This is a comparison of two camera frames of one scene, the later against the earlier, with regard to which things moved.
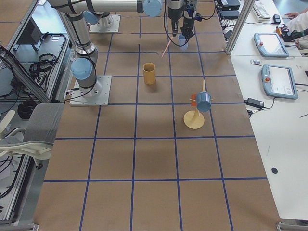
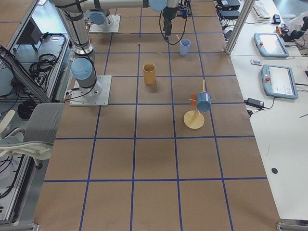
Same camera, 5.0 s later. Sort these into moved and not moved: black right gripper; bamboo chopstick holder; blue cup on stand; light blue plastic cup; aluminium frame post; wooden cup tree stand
Moved: black right gripper; light blue plastic cup
Not moved: wooden cup tree stand; aluminium frame post; blue cup on stand; bamboo chopstick holder
